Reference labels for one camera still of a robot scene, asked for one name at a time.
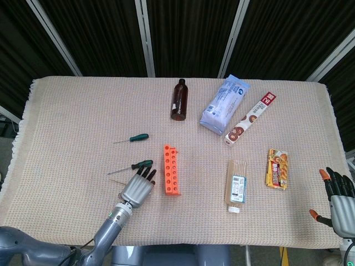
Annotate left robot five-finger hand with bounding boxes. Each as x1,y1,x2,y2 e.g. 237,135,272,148
119,165,158,209

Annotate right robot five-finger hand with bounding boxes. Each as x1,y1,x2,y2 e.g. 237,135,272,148
309,166,355,238

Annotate green and black handle screwdriver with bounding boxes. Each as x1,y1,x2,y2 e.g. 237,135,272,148
107,159,154,176

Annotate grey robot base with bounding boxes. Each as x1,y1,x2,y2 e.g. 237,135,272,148
110,245,231,266

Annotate orange plastic tool holder block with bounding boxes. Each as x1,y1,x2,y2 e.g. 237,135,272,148
163,144,182,197

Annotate yellow snack packet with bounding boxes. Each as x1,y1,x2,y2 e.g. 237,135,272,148
265,148,289,191

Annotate beige woven tablecloth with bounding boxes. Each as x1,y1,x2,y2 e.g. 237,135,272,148
0,76,346,249

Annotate brown plastic bottle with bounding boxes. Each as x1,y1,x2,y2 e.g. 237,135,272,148
170,78,189,121

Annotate clear bottle of wooden sticks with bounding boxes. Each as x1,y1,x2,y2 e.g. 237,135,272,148
224,159,248,214

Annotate blue and white pouch pack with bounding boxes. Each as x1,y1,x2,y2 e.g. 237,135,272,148
199,74,251,136

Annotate black pleated curtain panel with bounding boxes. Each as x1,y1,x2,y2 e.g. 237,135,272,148
318,52,355,152
146,0,240,79
226,0,355,81
37,0,148,78
0,0,76,117

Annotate long red white biscuit box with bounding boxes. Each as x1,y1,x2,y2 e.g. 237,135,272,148
224,91,278,149

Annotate small green handle screwdriver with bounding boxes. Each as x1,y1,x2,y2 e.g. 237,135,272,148
113,133,149,144

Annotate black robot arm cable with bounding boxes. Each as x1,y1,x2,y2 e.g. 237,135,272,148
59,238,97,266

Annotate dark box with cable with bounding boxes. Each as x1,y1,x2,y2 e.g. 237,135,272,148
0,116,18,138

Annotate grey metal partition post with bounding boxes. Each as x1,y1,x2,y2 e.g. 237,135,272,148
306,35,355,82
135,0,156,78
0,106,22,125
217,0,251,79
26,0,83,77

